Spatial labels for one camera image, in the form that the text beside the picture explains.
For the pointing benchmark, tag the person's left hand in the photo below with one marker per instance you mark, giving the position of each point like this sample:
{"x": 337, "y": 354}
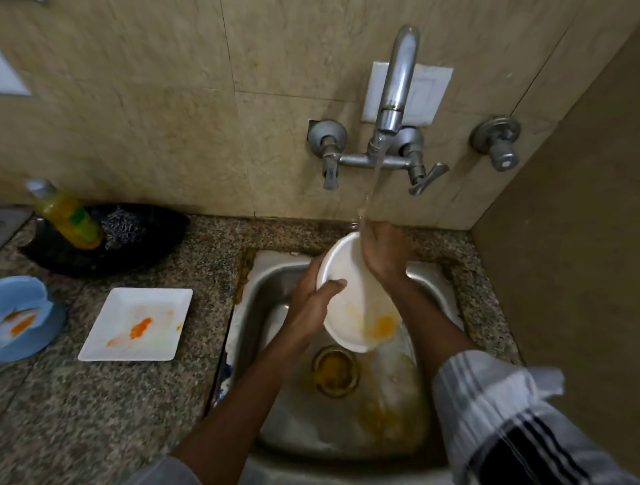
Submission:
{"x": 307, "y": 306}

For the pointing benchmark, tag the person's right hand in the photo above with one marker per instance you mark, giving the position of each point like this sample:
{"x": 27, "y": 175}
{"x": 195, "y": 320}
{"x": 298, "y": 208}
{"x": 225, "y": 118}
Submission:
{"x": 384, "y": 252}

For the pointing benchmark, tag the person's right fingers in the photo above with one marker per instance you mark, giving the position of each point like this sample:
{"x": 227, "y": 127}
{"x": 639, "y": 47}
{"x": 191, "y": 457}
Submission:
{"x": 369, "y": 240}

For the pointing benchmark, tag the person's left thumb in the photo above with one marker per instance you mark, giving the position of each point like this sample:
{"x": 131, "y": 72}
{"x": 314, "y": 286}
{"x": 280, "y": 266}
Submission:
{"x": 334, "y": 288}

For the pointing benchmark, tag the round white plate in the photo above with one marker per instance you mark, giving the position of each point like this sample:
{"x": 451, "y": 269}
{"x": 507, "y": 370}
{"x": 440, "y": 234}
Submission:
{"x": 357, "y": 300}

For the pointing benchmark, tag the person's right forearm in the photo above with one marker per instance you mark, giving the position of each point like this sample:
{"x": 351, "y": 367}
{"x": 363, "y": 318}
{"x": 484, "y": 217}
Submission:
{"x": 432, "y": 325}

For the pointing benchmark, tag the person's left forearm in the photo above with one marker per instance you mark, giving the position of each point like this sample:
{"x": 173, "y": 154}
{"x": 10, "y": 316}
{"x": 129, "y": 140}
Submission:
{"x": 235, "y": 407}

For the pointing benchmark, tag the sink drain strainer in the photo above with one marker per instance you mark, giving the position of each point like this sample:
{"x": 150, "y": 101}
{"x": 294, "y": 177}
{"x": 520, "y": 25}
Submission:
{"x": 335, "y": 370}

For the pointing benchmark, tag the stainless steel sink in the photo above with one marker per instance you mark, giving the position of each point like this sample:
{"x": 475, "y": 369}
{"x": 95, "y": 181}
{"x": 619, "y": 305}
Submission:
{"x": 320, "y": 399}

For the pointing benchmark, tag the square white plate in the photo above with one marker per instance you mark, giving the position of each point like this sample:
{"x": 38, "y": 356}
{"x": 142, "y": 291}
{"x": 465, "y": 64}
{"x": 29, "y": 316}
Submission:
{"x": 136, "y": 325}

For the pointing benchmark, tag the steel wool scrubber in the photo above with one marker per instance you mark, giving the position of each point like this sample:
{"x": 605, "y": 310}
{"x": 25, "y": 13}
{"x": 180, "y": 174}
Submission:
{"x": 122, "y": 228}

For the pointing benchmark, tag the striped white sleeve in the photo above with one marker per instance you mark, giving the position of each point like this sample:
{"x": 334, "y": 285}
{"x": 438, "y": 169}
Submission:
{"x": 510, "y": 424}

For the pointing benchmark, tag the black tray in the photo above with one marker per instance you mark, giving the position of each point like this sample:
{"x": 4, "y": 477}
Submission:
{"x": 107, "y": 240}

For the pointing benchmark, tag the yellow dish soap bottle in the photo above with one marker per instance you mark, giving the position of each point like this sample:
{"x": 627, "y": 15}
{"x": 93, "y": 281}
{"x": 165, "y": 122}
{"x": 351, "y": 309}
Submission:
{"x": 67, "y": 216}

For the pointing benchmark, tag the light blue bowl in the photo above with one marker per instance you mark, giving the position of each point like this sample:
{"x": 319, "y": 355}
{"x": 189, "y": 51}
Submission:
{"x": 25, "y": 315}

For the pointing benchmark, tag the chrome wall faucet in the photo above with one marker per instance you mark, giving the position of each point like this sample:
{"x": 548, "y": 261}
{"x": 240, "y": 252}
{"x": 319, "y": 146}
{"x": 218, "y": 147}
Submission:
{"x": 387, "y": 125}

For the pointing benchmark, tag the white wall plate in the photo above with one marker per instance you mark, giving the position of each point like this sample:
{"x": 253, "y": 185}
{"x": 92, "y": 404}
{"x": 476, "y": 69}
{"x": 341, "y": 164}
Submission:
{"x": 430, "y": 95}

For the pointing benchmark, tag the chrome wall valve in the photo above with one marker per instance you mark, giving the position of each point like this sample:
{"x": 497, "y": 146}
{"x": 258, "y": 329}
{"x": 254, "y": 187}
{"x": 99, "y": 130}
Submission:
{"x": 497, "y": 141}

